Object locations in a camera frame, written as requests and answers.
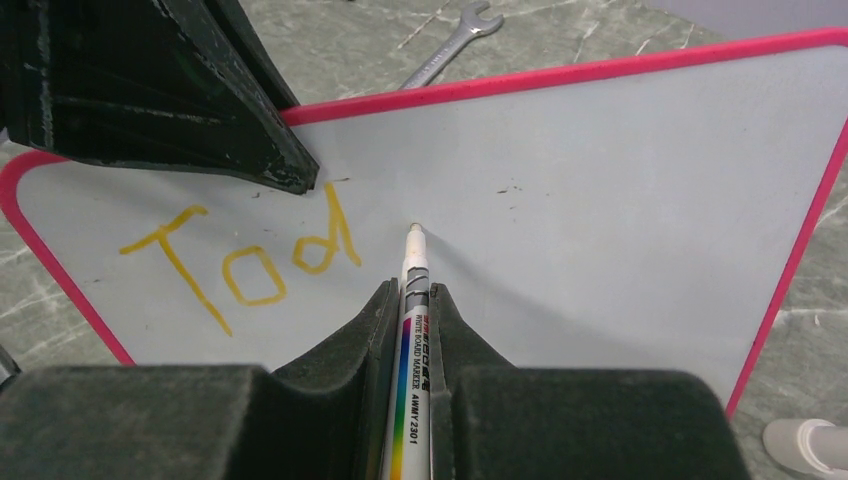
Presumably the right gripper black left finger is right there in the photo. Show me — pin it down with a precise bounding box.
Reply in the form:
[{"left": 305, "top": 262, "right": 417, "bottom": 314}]
[{"left": 1, "top": 280, "right": 399, "bottom": 479}]

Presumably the white PVC pipe frame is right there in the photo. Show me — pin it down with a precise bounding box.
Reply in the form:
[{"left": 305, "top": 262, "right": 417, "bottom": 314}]
[{"left": 762, "top": 419, "right": 847, "bottom": 479}]

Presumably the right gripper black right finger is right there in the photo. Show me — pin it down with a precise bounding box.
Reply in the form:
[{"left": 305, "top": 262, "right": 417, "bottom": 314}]
[{"left": 429, "top": 284, "right": 749, "bottom": 479}]

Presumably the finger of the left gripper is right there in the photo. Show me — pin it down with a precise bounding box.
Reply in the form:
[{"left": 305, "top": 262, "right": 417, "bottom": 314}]
[{"left": 1, "top": 0, "right": 319, "bottom": 195}]

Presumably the white marker pen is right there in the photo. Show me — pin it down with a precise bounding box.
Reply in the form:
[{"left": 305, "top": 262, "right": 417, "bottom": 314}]
[{"left": 380, "top": 223, "right": 431, "bottom": 479}]

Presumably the silver wrench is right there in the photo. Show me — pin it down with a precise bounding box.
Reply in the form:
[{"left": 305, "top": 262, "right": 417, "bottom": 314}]
[{"left": 399, "top": 1, "right": 505, "bottom": 90}]

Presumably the red-framed whiteboard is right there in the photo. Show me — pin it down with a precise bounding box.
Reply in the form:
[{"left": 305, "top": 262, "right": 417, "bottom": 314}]
[{"left": 1, "top": 28, "right": 847, "bottom": 410}]

